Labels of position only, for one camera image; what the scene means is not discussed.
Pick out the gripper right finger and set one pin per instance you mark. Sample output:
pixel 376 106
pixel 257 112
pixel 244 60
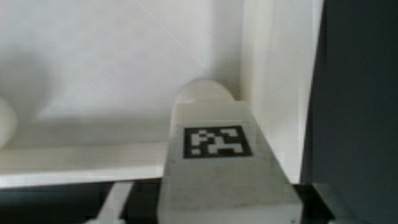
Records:
pixel 326 209

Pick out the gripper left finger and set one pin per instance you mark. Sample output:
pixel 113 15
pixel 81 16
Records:
pixel 131 203

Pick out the white square table top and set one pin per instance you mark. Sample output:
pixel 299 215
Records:
pixel 99 57

